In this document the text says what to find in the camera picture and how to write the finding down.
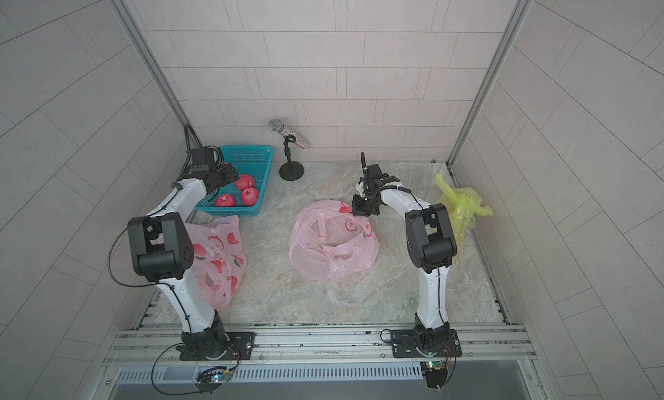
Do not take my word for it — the red apple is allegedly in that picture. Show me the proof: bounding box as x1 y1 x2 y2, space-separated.
240 187 260 207
234 174 255 191
214 193 237 208

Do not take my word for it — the pink plastic bag back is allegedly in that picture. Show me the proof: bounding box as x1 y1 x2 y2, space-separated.
289 200 380 281

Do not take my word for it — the pink plastic bag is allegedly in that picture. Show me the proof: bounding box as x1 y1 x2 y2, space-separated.
289 200 380 281
185 216 247 313

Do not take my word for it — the yellow-green plastic bag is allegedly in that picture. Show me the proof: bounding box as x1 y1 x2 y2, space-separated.
435 173 494 253

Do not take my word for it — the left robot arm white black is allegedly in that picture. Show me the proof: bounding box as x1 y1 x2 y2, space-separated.
123 123 241 360

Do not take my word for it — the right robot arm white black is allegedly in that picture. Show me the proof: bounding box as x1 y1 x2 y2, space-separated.
352 154 461 360

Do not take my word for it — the teal plastic basket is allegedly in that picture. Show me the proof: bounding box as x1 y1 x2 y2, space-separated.
195 145 274 218

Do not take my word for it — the microphone on black stand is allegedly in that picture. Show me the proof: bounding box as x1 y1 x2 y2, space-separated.
269 119 309 181

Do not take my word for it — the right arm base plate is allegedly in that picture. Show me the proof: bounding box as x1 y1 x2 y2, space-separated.
380 327 463 360

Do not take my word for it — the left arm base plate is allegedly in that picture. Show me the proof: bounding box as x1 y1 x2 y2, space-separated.
176 330 256 361

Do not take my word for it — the right circuit board with cables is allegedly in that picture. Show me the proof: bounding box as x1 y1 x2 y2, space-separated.
420 360 450 390

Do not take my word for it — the circuit board with cables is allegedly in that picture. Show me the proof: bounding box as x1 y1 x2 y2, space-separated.
420 360 450 390
195 366 236 395

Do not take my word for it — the aluminium rail frame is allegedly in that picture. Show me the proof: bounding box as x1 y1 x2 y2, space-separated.
88 323 551 399

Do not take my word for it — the left circuit board with cables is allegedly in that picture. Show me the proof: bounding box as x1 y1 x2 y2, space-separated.
195 366 236 395

